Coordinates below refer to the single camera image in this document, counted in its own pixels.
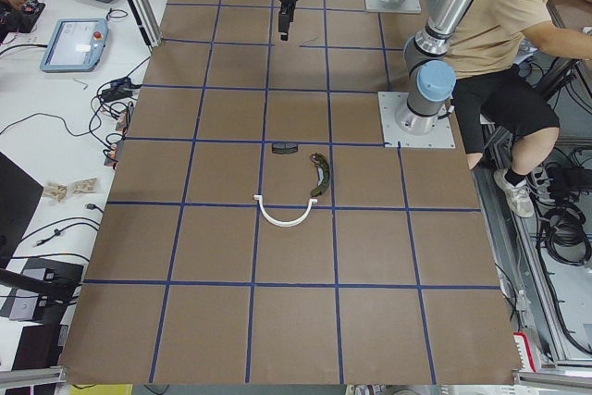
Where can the black monitor corner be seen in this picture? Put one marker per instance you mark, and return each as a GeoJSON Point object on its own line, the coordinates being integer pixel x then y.
{"type": "Point", "coordinates": [20, 196]}

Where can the small allen key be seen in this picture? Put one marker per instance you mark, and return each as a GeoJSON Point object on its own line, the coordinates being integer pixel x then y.
{"type": "Point", "coordinates": [84, 85]}

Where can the black brake pad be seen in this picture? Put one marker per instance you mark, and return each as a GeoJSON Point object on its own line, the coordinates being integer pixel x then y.
{"type": "Point", "coordinates": [284, 147]}

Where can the black box on desk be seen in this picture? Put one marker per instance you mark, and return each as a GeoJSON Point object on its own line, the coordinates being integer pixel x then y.
{"type": "Point", "coordinates": [19, 19]}

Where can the near blue teach pendant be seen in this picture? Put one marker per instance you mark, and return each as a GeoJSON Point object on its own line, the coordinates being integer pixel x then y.
{"type": "Point", "coordinates": [76, 45]}

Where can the bags of small parts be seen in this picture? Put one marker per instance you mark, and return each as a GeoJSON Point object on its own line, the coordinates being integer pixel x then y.
{"type": "Point", "coordinates": [58, 192]}

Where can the white curved plastic bracket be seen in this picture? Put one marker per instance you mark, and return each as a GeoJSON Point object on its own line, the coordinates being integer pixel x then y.
{"type": "Point", "coordinates": [282, 221]}

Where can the olive curved brake shoe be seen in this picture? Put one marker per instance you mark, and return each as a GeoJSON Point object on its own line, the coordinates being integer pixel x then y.
{"type": "Point", "coordinates": [323, 172]}

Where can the person in beige shirt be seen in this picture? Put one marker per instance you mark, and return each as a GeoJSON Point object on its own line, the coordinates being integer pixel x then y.
{"type": "Point", "coordinates": [482, 53]}

